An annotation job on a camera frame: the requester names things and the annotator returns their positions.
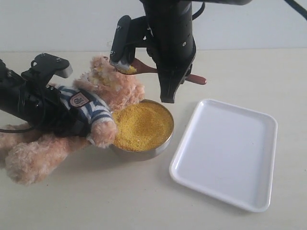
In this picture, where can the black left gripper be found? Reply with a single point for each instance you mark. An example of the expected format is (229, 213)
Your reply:
(45, 110)

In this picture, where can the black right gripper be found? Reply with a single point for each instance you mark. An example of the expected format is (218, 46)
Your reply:
(170, 22)

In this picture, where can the dark red wooden spoon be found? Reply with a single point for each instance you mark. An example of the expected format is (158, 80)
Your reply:
(144, 68)

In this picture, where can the beige teddy bear striped shirt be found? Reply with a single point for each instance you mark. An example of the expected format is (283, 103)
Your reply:
(30, 157)

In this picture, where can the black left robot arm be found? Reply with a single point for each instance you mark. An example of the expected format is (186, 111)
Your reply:
(11, 85)

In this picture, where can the yellow millet grains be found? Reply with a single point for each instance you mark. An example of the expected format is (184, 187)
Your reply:
(144, 125)

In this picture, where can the round metal bowl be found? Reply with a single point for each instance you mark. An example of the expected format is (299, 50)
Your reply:
(144, 153)

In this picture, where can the white rectangular plastic tray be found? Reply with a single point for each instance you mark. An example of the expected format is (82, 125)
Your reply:
(227, 152)

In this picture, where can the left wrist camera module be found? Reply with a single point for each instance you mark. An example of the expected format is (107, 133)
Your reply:
(48, 65)

